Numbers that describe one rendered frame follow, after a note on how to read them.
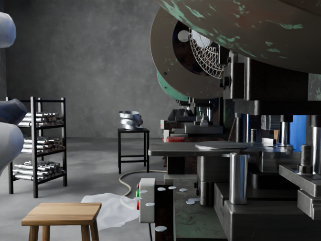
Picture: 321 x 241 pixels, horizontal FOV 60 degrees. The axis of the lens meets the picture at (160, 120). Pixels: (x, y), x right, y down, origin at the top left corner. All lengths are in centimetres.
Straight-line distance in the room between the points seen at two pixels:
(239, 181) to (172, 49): 160
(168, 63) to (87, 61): 576
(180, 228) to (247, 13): 42
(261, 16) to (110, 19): 751
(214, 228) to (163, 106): 676
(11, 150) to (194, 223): 48
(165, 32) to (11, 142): 149
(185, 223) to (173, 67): 153
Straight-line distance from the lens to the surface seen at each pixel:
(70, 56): 783
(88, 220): 146
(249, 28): 30
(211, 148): 64
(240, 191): 53
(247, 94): 63
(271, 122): 70
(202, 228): 58
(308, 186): 54
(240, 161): 51
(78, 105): 768
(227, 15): 30
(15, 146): 80
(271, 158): 65
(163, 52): 203
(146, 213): 95
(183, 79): 200
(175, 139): 99
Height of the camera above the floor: 88
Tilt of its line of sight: 3 degrees down
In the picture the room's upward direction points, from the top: straight up
